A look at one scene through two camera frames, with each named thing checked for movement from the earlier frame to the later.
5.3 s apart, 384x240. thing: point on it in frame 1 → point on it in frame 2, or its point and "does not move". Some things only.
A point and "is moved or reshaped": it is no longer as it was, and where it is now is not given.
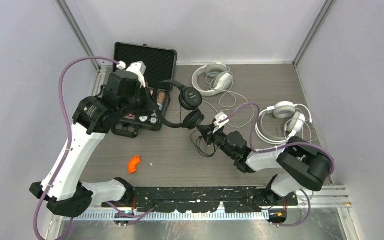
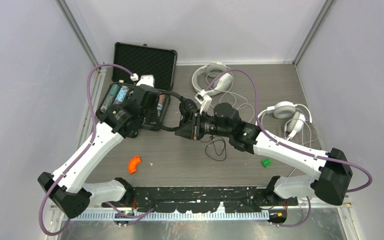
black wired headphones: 190,99 is moved or reshaped
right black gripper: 207,130 → 192,129
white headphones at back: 218,71 does not move
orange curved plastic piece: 132,164 does not move
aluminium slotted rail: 97,216 does not move
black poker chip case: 156,65 does not move
